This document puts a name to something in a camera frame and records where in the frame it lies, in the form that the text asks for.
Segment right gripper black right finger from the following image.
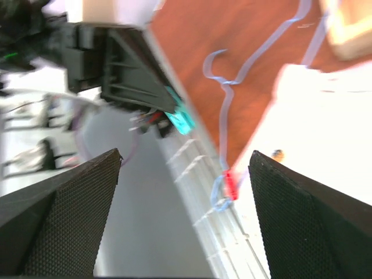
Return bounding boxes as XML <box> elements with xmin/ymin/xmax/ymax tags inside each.
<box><xmin>249</xmin><ymin>151</ymin><xmax>371</xmax><ymax>278</ymax></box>

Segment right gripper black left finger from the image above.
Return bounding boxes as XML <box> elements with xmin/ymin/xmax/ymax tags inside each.
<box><xmin>1</xmin><ymin>149</ymin><xmax>121</xmax><ymax>276</ymax></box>

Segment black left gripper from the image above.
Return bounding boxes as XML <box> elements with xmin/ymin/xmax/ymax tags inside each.
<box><xmin>43</xmin><ymin>14</ymin><xmax>183</xmax><ymax>114</ymax></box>

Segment teal clothespin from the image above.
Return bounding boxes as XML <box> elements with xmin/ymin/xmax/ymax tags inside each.
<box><xmin>165</xmin><ymin>86</ymin><xmax>195</xmax><ymax>135</ymax></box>

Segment red clothespin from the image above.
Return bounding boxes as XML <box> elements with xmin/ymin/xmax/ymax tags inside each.
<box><xmin>223</xmin><ymin>169</ymin><xmax>238</xmax><ymax>201</ymax></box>

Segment white pink-trimmed underwear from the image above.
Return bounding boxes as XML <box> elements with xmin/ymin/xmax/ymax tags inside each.
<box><xmin>233</xmin><ymin>61</ymin><xmax>371</xmax><ymax>203</ymax></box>

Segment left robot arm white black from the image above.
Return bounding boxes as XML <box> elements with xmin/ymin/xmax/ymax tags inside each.
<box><xmin>1</xmin><ymin>1</ymin><xmax>178</xmax><ymax>113</ymax></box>

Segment black chair with bag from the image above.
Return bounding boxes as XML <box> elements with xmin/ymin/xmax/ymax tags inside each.
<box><xmin>1</xmin><ymin>139</ymin><xmax>57</xmax><ymax>178</ymax></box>

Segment wooden clothes rack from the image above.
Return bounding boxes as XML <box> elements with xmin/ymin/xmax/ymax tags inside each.
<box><xmin>319</xmin><ymin>0</ymin><xmax>371</xmax><ymax>60</ymax></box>

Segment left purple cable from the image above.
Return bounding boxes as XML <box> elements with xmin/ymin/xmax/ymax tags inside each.
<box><xmin>66</xmin><ymin>95</ymin><xmax>140</xmax><ymax>168</ymax></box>

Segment aluminium mounting rail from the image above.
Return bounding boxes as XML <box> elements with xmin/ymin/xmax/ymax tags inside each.
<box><xmin>145</xmin><ymin>30</ymin><xmax>269</xmax><ymax>279</ymax></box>

